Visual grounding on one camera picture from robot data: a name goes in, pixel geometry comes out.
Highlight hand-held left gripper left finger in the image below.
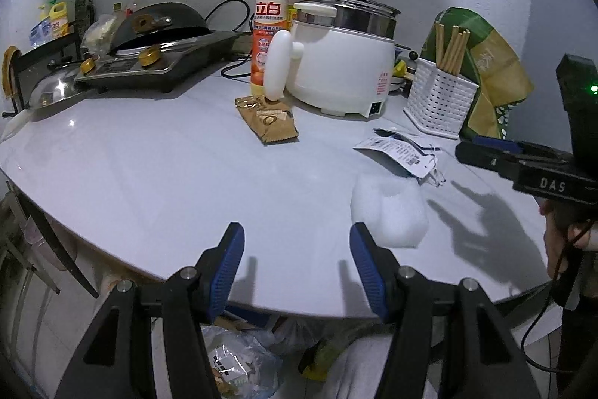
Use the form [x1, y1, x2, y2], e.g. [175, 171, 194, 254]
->
[55, 222, 246, 399]

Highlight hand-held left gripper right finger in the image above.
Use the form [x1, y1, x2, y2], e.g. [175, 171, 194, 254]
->
[349, 222, 545, 399]

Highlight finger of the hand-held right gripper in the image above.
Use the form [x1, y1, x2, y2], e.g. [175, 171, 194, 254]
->
[471, 135, 526, 154]
[455, 141, 519, 187]

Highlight white foam block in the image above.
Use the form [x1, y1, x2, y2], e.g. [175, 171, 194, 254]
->
[350, 174, 429, 249]

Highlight white paper tags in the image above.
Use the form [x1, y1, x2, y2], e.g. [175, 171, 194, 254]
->
[352, 128, 447, 187]

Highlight bin with white plastic liner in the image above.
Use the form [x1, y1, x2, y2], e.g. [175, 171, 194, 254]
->
[201, 324, 284, 399]

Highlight brown snack wrapper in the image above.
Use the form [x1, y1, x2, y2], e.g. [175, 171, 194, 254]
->
[235, 95, 300, 146]

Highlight person's right hand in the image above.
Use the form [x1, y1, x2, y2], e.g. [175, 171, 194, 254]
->
[542, 200, 598, 285]

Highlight green yellow woven bag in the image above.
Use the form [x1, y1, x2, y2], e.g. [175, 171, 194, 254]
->
[420, 6, 536, 141]

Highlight white perforated utensil holder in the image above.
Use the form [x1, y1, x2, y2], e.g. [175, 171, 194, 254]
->
[403, 57, 480, 141]

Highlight green vegetables in plastic bag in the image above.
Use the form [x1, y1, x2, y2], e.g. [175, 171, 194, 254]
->
[298, 331, 356, 382]

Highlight white cloth sack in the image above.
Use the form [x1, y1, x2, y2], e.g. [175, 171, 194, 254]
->
[322, 334, 403, 399]

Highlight bundle of wooden chopsticks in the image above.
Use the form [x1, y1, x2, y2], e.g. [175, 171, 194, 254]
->
[434, 22, 471, 75]

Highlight white electric cooker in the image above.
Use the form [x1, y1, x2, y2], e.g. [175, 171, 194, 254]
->
[264, 0, 401, 117]

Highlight black induction cooktop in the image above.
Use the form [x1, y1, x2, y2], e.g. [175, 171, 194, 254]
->
[75, 31, 242, 94]

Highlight yellow orange dish soap bottle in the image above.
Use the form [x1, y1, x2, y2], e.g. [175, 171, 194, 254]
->
[251, 0, 293, 99]

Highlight steel pot lid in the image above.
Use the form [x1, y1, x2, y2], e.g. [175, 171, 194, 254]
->
[25, 60, 89, 110]

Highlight black wok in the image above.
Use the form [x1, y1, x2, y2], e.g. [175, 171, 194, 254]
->
[110, 1, 209, 50]

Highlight clear bag with food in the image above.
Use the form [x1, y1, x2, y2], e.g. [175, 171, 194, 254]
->
[81, 13, 125, 54]

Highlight black metal rack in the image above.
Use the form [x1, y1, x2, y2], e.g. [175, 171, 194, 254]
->
[2, 22, 78, 119]

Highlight orange cloth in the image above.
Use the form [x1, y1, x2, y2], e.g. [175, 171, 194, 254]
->
[2, 46, 22, 96]

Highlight blue white packet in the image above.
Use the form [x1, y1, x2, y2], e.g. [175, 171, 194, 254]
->
[29, 18, 52, 49]

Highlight yellow detergent jug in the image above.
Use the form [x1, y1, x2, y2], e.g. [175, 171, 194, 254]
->
[38, 1, 71, 40]

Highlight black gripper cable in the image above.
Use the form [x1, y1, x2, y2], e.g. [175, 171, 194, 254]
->
[524, 221, 598, 377]

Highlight metal frame stand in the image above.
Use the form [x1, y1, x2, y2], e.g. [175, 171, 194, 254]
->
[0, 181, 102, 303]

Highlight black cooktop power cable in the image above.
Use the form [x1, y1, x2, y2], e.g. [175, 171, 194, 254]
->
[206, 0, 256, 78]

